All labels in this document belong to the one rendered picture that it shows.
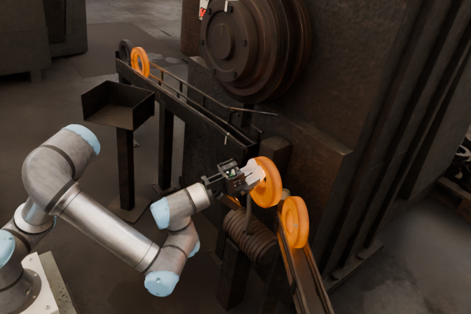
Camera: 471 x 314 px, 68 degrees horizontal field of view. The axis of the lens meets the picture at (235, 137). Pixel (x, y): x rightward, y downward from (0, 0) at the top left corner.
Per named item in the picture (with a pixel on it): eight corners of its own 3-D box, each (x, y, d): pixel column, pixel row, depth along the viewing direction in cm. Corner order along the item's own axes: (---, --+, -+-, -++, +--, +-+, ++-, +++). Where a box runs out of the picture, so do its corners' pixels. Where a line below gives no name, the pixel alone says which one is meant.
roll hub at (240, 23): (207, 64, 141) (214, -10, 126) (251, 92, 123) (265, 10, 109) (195, 66, 138) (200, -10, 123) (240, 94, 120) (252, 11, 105)
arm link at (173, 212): (155, 222, 100) (146, 199, 97) (190, 206, 104) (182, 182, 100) (162, 238, 94) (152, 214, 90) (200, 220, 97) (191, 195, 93)
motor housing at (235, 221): (230, 282, 170) (247, 199, 142) (261, 318, 156) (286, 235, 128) (209, 295, 162) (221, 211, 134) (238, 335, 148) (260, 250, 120)
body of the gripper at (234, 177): (247, 172, 97) (207, 190, 94) (249, 192, 103) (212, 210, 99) (234, 156, 103) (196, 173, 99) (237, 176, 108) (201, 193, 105)
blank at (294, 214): (290, 240, 117) (280, 240, 117) (291, 194, 118) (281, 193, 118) (308, 253, 102) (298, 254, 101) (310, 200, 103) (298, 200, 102)
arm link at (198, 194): (198, 217, 98) (188, 198, 104) (213, 210, 100) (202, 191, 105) (194, 200, 93) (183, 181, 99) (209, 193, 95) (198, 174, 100)
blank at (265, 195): (286, 172, 101) (277, 174, 99) (278, 214, 108) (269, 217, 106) (256, 147, 112) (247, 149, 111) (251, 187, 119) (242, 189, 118)
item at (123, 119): (114, 188, 213) (106, 79, 176) (153, 201, 209) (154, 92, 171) (93, 210, 196) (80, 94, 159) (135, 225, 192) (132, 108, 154)
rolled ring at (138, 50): (137, 84, 213) (142, 83, 215) (147, 72, 198) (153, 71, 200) (127, 55, 214) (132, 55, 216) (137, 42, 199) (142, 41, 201)
